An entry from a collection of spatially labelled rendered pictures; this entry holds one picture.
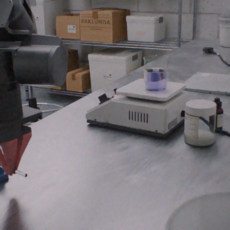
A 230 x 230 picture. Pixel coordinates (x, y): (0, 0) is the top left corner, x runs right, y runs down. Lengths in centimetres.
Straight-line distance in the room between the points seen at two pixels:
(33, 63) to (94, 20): 268
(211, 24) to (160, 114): 254
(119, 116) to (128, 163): 16
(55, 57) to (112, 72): 269
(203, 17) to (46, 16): 127
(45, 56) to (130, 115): 34
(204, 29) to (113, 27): 72
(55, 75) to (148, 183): 24
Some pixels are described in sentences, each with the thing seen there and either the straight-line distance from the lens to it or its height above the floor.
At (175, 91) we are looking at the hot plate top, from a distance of 87.
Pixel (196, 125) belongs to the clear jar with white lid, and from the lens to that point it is 80.
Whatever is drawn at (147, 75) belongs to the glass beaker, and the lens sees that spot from 85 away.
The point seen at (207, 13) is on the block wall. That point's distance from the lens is 334.
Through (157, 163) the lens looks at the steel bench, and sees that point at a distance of 75.
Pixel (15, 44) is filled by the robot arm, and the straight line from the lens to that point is 61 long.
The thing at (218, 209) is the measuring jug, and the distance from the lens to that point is 37.
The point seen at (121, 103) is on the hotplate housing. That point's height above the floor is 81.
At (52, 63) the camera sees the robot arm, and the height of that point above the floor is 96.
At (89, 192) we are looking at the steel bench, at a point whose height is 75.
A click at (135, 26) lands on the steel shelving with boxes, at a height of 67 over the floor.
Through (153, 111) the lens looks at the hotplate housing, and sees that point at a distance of 84.
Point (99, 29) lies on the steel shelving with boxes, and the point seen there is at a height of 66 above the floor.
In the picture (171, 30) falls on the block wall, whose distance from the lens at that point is 344.
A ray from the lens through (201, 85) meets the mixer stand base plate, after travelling 121.
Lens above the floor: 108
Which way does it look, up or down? 19 degrees down
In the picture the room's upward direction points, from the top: 1 degrees counter-clockwise
